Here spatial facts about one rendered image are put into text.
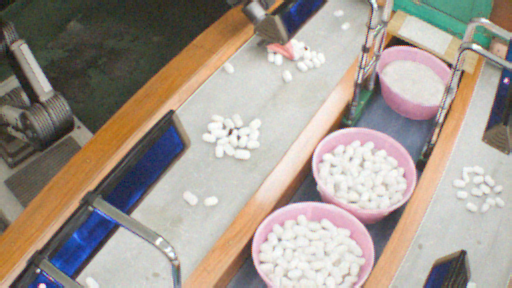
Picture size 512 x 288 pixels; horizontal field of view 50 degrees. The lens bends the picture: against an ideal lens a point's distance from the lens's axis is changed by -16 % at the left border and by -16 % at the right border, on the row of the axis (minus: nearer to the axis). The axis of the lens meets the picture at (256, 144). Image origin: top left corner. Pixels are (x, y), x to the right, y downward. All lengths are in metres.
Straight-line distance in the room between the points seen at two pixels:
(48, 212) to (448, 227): 0.96
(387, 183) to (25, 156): 1.08
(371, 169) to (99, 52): 1.79
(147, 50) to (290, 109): 1.46
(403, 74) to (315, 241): 0.69
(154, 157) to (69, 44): 2.11
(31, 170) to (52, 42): 1.38
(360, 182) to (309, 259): 0.26
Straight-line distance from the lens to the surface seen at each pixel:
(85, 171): 1.47
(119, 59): 2.98
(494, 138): 1.29
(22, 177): 1.89
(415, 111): 1.80
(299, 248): 1.39
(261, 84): 1.72
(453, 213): 1.55
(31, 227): 1.40
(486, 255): 1.51
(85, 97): 2.80
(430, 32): 2.05
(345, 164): 1.55
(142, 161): 1.04
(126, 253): 1.35
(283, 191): 1.44
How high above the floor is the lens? 1.87
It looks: 46 degrees down
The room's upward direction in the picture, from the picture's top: 8 degrees clockwise
